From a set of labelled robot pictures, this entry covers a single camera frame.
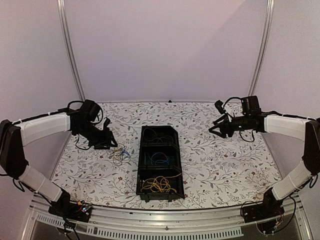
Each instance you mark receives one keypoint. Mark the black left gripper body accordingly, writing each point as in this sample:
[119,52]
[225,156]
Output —
[95,137]

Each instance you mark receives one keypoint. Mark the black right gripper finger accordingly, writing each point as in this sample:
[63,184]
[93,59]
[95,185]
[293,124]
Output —
[224,117]
[219,131]

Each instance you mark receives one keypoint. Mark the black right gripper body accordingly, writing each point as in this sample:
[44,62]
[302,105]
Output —
[230,131]

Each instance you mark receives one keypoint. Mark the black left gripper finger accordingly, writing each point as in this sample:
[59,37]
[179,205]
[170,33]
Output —
[111,142]
[101,147]

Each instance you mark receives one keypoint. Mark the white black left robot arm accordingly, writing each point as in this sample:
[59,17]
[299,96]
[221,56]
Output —
[104,178]

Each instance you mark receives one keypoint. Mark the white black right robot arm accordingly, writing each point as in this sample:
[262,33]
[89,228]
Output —
[306,130]

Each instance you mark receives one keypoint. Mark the black three-compartment bin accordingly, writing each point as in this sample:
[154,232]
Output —
[159,173]

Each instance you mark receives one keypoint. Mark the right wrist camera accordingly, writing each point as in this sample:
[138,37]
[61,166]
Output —
[219,105]

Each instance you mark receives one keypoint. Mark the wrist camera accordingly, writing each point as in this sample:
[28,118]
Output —
[106,123]
[219,105]

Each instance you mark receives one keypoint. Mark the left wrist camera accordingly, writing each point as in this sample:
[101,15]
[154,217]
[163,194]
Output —
[106,123]

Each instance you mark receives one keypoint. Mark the aluminium front rail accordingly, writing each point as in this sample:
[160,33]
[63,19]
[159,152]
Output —
[109,223]

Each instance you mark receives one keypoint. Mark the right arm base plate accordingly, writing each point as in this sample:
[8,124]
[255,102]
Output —
[252,211]

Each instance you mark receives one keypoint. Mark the right aluminium corner post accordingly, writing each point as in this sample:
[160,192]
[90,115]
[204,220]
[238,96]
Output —
[265,30]

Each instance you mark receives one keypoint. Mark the aluminium corner post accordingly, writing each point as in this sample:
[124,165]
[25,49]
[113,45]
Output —
[265,30]
[61,7]

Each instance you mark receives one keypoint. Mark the left aluminium corner post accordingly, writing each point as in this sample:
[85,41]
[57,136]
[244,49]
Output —
[61,7]

